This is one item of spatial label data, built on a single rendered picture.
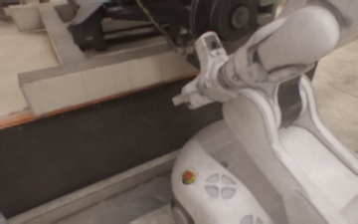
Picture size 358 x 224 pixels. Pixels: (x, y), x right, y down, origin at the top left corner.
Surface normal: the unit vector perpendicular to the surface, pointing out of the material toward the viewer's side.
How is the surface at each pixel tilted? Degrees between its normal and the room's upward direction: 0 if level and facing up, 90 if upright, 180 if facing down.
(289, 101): 60
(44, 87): 90
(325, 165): 23
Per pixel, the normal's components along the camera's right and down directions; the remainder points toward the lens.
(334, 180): 0.20, -0.57
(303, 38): -0.77, 0.38
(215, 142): 0.54, 0.14
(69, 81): 0.47, 0.50
